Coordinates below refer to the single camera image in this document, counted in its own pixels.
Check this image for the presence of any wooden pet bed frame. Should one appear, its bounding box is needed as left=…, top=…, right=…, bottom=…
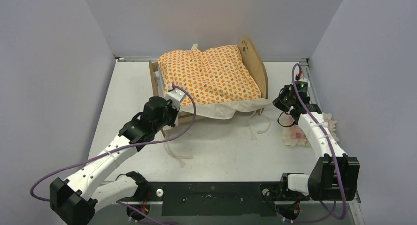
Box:
left=149, top=35, right=268, bottom=122

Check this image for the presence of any orange patterned pet mattress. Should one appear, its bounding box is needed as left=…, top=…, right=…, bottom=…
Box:
left=158, top=44, right=271, bottom=120

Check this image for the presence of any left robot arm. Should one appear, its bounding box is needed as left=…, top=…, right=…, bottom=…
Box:
left=49, top=92, right=185, bottom=225

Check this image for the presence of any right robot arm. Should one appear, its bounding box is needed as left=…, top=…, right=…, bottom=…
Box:
left=273, top=81, right=360, bottom=201

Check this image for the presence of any pink frilled small pillow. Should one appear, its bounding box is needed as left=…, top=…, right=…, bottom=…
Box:
left=279, top=113, right=339, bottom=147

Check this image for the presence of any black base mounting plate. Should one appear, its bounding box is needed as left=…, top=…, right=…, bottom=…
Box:
left=114, top=181, right=313, bottom=218

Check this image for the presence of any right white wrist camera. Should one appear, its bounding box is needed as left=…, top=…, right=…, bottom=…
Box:
left=295, top=70, right=309, bottom=83

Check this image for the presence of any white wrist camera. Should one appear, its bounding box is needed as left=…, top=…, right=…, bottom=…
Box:
left=295, top=70, right=309, bottom=83
left=165, top=85, right=186, bottom=111

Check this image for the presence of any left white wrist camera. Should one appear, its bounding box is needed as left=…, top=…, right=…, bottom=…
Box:
left=165, top=85, right=186, bottom=111

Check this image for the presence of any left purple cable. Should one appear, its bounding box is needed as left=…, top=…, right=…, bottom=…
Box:
left=30, top=84, right=197, bottom=225

